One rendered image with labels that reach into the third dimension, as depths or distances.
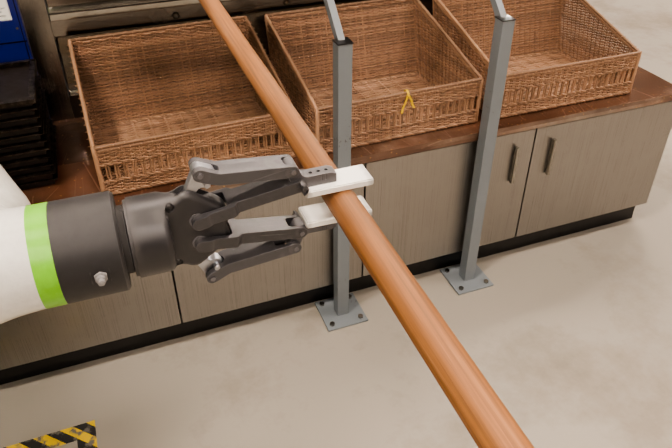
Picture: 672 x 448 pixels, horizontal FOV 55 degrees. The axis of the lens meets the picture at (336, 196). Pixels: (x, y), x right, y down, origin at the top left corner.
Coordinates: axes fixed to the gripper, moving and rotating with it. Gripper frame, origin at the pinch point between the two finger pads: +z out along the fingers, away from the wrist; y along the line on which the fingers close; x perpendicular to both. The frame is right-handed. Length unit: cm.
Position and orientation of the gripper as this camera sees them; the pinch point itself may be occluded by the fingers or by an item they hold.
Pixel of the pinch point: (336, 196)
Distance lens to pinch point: 65.0
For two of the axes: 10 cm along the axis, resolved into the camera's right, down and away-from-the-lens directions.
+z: 9.4, -1.9, 2.9
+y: -0.1, 8.2, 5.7
